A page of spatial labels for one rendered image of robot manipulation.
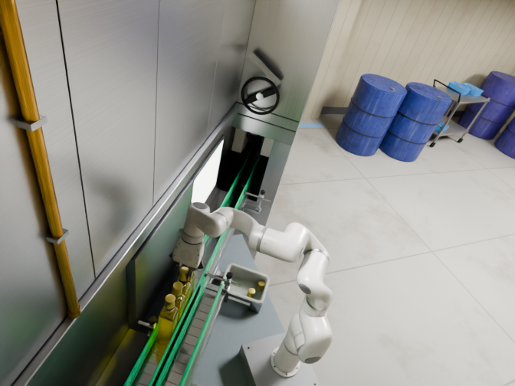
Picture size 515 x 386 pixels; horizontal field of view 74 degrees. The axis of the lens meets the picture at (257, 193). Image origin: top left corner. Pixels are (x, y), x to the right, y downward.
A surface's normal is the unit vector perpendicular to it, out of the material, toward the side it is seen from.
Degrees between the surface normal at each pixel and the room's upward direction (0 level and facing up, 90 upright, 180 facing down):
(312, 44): 90
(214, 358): 0
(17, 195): 90
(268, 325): 0
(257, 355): 1
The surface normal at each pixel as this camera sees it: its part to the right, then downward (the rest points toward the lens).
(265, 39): -0.24, 0.58
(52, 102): 0.95, 0.32
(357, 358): 0.21, -0.75
